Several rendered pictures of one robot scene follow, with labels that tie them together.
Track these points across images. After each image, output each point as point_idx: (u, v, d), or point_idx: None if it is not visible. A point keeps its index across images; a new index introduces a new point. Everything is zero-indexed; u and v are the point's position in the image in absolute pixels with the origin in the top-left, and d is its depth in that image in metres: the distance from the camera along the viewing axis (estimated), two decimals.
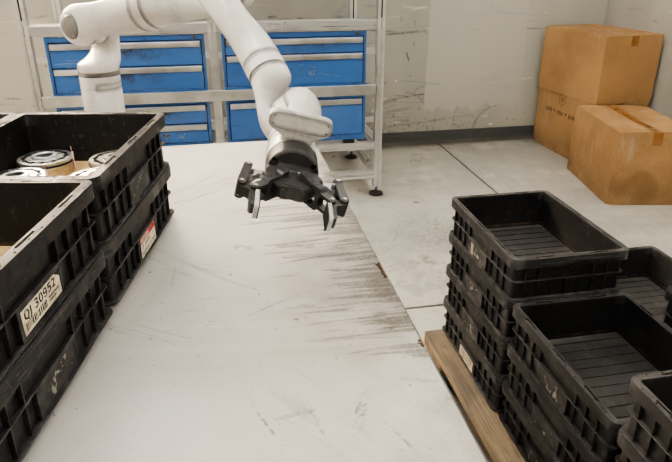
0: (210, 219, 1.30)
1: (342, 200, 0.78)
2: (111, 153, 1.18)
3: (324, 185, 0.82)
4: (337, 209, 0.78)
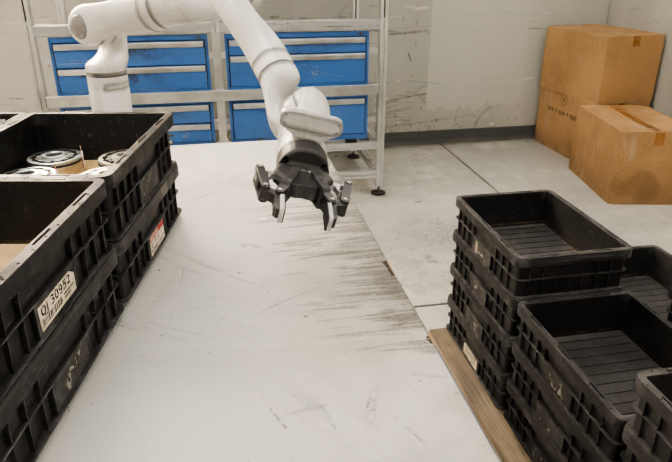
0: (217, 218, 1.31)
1: (341, 199, 0.78)
2: (120, 152, 1.19)
3: (334, 185, 0.83)
4: (337, 209, 0.78)
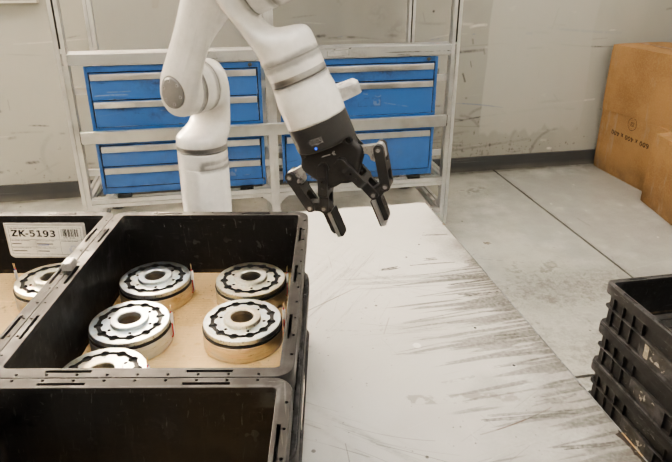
0: (357, 344, 1.00)
1: (319, 201, 0.79)
2: (243, 272, 0.89)
3: (306, 169, 0.76)
4: (321, 209, 0.78)
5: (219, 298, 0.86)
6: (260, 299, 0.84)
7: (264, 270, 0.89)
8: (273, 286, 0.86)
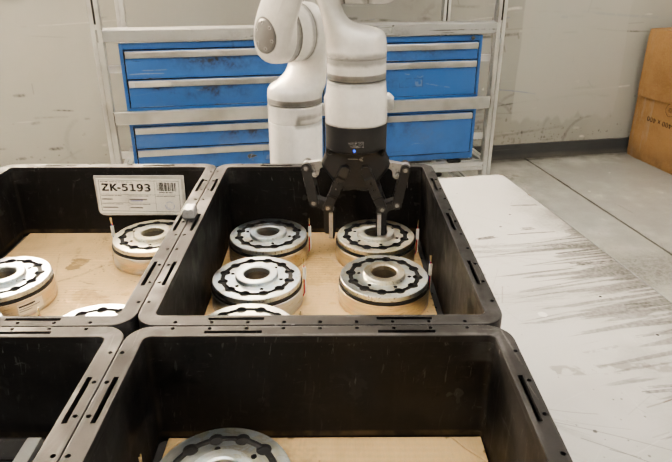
0: None
1: (319, 198, 0.78)
2: (366, 228, 0.79)
3: (322, 165, 0.76)
4: (321, 206, 0.78)
5: (343, 256, 0.76)
6: (393, 256, 0.74)
7: (389, 227, 0.80)
8: (404, 242, 0.76)
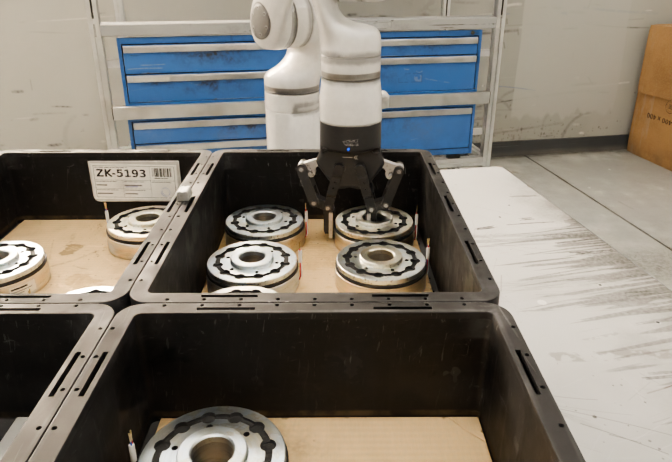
0: None
1: (320, 197, 0.78)
2: (365, 213, 0.78)
3: (317, 164, 0.76)
4: (321, 206, 0.78)
5: (341, 241, 0.75)
6: None
7: (388, 212, 0.79)
8: (403, 227, 0.75)
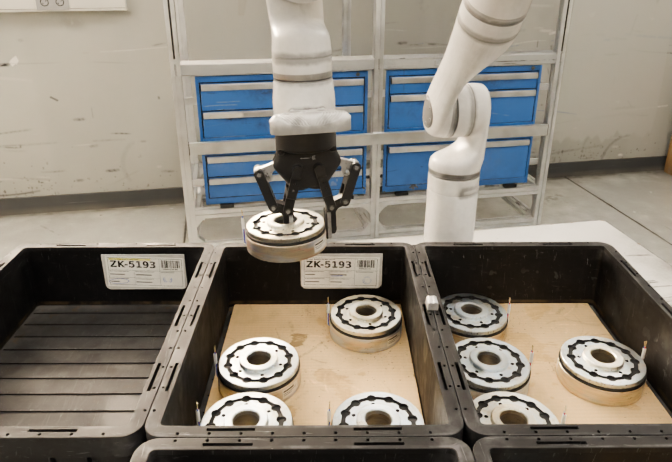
0: None
1: (341, 203, 0.76)
2: (295, 221, 0.76)
3: (340, 165, 0.75)
4: (337, 206, 0.78)
5: None
6: None
7: (272, 225, 0.75)
8: (256, 218, 0.79)
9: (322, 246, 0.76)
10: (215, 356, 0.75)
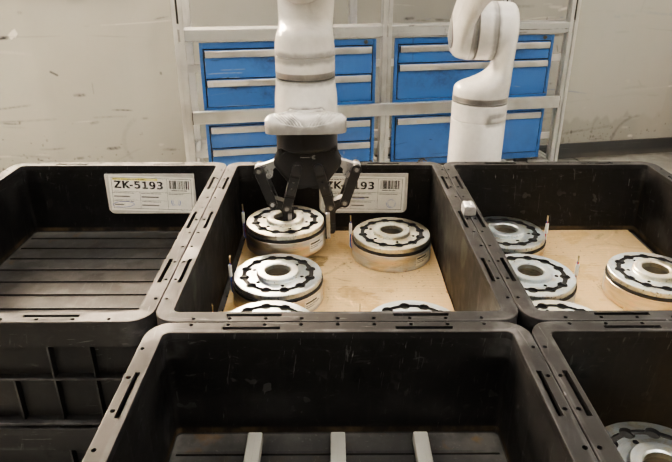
0: None
1: (340, 204, 0.76)
2: (294, 219, 0.77)
3: (341, 166, 0.75)
4: (337, 207, 0.77)
5: None
6: None
7: (270, 221, 0.76)
8: (258, 213, 0.80)
9: (319, 246, 0.76)
10: (230, 268, 0.68)
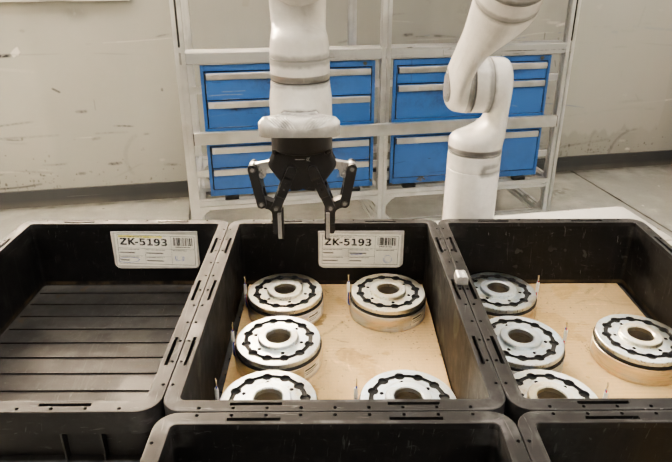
0: None
1: (340, 205, 0.76)
2: (293, 291, 0.81)
3: (336, 167, 0.75)
4: (337, 207, 0.77)
5: None
6: None
7: (271, 294, 0.80)
8: (259, 283, 0.84)
9: (317, 318, 0.80)
10: (232, 334, 0.71)
